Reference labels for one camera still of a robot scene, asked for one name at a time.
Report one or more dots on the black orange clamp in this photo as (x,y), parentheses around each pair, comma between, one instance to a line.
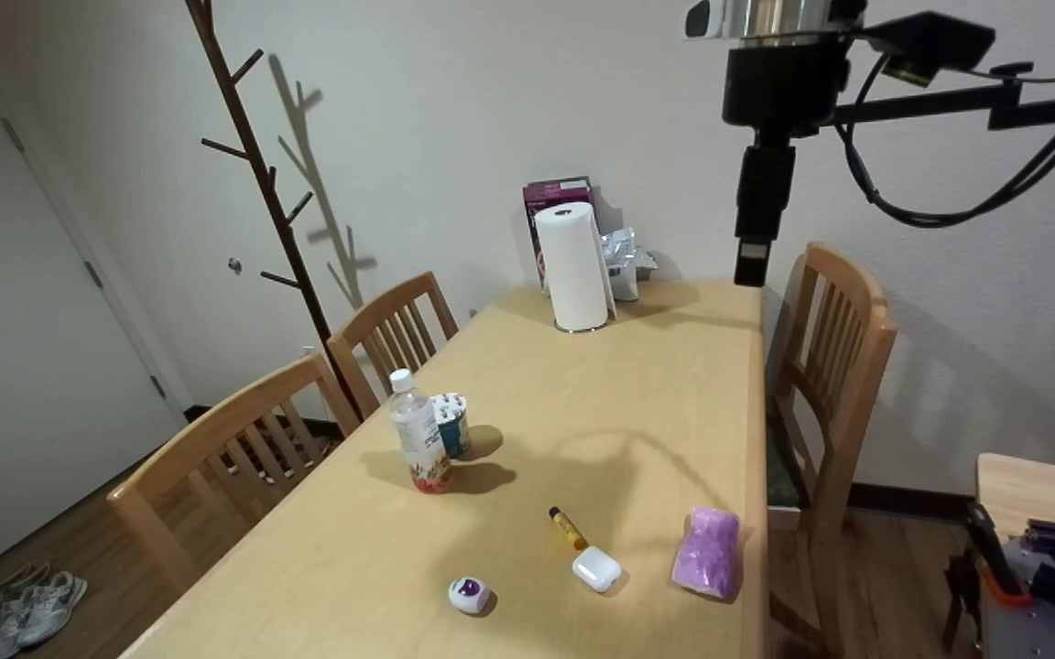
(986,551)

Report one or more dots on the wooden side table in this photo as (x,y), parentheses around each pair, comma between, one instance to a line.
(1041,479)

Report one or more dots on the purple package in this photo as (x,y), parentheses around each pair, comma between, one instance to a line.
(709,553)

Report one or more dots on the small yellow tube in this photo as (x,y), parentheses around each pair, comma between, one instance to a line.
(570,527)

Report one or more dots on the light wooden chair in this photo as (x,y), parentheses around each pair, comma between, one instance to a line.
(385,307)
(204,439)
(863,367)

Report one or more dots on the clear bottle with white cap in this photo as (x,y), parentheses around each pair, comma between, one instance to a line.
(419,439)

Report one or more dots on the white paper towel roll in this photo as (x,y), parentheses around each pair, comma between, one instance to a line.
(574,268)

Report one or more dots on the black stereo camera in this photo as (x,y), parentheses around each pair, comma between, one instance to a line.
(925,40)

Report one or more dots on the white blue yogurt cup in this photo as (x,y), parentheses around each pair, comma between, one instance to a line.
(452,425)

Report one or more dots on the purple box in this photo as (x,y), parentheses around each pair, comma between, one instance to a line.
(560,188)

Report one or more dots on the crinkled clear plastic wrap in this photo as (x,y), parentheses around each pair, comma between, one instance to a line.
(626,259)

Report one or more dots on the white door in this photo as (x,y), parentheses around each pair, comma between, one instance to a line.
(18,367)

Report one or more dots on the dark wooden coat rack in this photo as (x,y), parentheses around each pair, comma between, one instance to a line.
(262,169)

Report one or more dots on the black camera stand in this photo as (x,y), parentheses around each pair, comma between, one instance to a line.
(766,194)

